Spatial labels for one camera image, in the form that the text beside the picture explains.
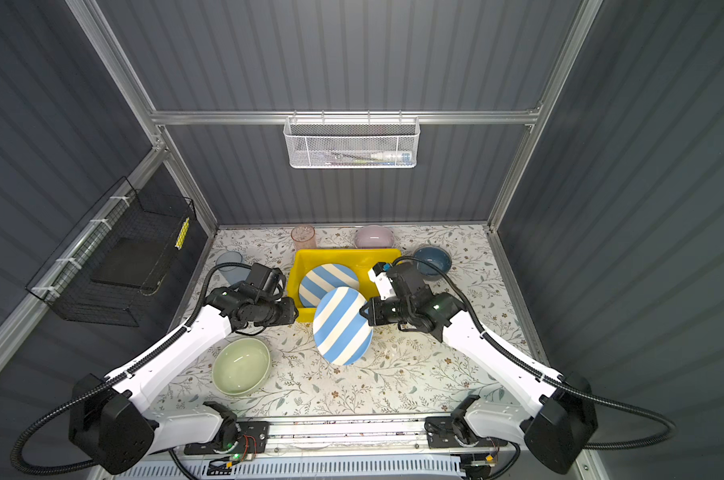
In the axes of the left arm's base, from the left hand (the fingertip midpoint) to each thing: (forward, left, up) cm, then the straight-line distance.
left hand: (293, 313), depth 81 cm
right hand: (-4, -19, +6) cm, 21 cm away
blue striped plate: (-7, -13, +1) cm, 15 cm away
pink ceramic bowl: (+36, -25, -8) cm, 44 cm away
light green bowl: (-9, +16, -12) cm, 22 cm away
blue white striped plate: (+18, -6, -10) cm, 21 cm away
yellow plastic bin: (+28, -20, -12) cm, 36 cm away
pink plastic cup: (+41, +2, -12) cm, 42 cm away
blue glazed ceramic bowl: (+24, -47, -7) cm, 53 cm away
